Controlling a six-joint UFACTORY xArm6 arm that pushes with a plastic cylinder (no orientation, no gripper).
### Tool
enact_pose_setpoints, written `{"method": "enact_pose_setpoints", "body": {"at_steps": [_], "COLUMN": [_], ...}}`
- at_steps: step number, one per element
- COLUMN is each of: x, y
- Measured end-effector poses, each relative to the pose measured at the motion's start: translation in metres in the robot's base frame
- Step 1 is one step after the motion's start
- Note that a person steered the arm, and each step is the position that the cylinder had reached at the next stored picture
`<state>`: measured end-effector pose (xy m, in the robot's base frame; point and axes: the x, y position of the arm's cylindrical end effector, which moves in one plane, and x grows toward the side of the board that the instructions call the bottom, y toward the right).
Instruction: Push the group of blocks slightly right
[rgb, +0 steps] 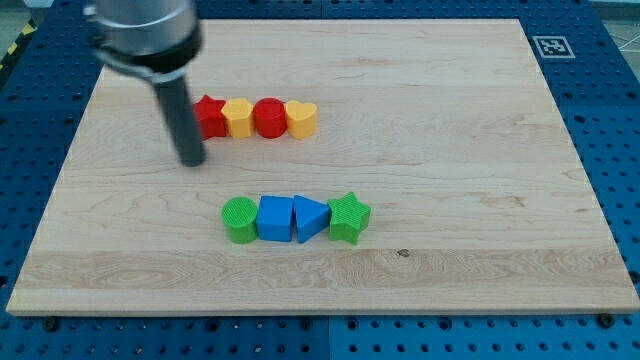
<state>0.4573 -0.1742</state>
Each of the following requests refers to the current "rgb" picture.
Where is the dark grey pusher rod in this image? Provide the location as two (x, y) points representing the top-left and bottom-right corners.
(153, 76), (206, 167)

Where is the green star block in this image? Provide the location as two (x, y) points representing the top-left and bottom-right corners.
(327, 192), (371, 245)

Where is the blue triangle block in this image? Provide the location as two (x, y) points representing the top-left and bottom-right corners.
(293, 195), (330, 243)

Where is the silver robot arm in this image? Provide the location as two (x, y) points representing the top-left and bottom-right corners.
(83, 0), (206, 167)

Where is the wooden board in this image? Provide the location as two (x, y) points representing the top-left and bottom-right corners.
(7, 19), (639, 316)

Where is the red star block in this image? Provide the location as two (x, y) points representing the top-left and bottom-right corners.
(193, 95), (227, 140)

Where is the yellow heart block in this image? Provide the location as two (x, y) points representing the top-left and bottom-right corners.
(285, 100), (318, 139)

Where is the red cylinder block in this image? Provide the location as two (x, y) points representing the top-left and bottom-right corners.
(253, 98), (287, 139)

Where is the blue cube block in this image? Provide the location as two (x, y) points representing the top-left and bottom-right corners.
(256, 196), (294, 242)

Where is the yellow pentagon block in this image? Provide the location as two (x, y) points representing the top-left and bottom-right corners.
(221, 98), (255, 139)

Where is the white fiducial marker tag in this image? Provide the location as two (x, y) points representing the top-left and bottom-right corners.
(533, 35), (575, 59)

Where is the green cylinder block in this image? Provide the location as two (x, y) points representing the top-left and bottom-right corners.
(221, 197), (258, 244)

